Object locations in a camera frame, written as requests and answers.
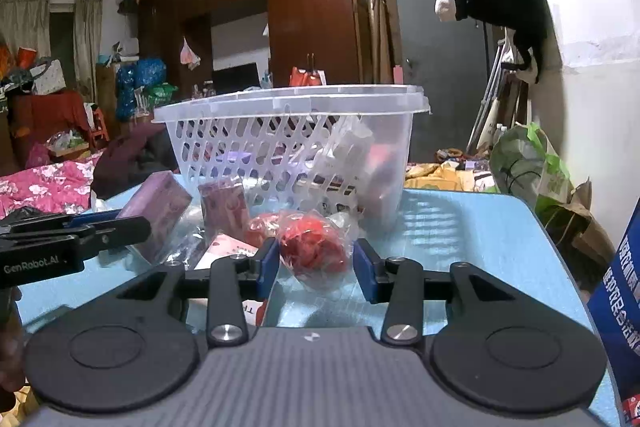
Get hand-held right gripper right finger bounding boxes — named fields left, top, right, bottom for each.
left=352, top=238, right=521, bottom=348

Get metal crutch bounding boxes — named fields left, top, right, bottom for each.
left=467, top=39, right=511, bottom=152

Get white patterned bag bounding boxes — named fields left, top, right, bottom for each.
left=32, top=59, right=67, bottom=95

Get blue patterned bag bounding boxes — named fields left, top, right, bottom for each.
left=116, top=58, right=167, bottom=122

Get blue printed bag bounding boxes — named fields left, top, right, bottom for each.
left=586, top=197, right=640, bottom=427

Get red printed package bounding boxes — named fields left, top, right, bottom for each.
left=620, top=394, right=640, bottom=427

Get pink floral blanket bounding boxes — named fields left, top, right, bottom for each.
left=0, top=154, right=101, bottom=218

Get wooden boards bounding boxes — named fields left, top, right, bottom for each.
left=352, top=0, right=401, bottom=85

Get red covered cabinet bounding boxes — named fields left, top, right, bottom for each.
left=11, top=89, right=96, bottom=155

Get green plastic bag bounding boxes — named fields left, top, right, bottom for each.
left=145, top=83, right=178, bottom=105

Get purple tissue pack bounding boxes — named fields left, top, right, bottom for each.
left=116, top=171, right=193, bottom=264

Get grey door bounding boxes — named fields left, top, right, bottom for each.
left=390, top=0, right=493, bottom=162

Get orange plastic bag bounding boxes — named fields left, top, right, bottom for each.
left=290, top=67, right=327, bottom=86

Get red item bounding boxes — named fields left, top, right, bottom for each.
left=244, top=213, right=283, bottom=250
left=276, top=209, right=353, bottom=290

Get green white bag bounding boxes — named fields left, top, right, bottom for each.
left=489, top=123, right=573, bottom=218

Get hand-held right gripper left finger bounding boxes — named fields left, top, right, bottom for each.
left=114, top=237, right=281, bottom=349

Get brown paper bag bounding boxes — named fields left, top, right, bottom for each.
left=542, top=179, right=616, bottom=268

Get dark wooden wardrobe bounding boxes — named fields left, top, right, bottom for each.
left=137, top=0, right=368, bottom=100

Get person's left hand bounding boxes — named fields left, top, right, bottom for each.
left=0, top=289, right=26, bottom=393

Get red plastic stool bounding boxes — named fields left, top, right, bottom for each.
left=90, top=107, right=111, bottom=142

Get maroon clothing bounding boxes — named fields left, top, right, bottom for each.
left=92, top=123, right=178, bottom=200

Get black monitor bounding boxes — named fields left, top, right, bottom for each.
left=212, top=63, right=261, bottom=95

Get beige curtain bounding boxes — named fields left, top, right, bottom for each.
left=0, top=0, right=51, bottom=58
left=74, top=0, right=103, bottom=102

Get small hanging plastic bag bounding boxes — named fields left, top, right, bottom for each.
left=180, top=37, right=202, bottom=70

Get white plastic basket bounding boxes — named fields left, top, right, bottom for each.
left=151, top=84, right=432, bottom=233

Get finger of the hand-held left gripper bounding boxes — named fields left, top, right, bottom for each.
left=0, top=208, right=123, bottom=235
left=75, top=216, right=152, bottom=253

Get yellow patterned blanket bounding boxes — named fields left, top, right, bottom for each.
left=405, top=162, right=496, bottom=192

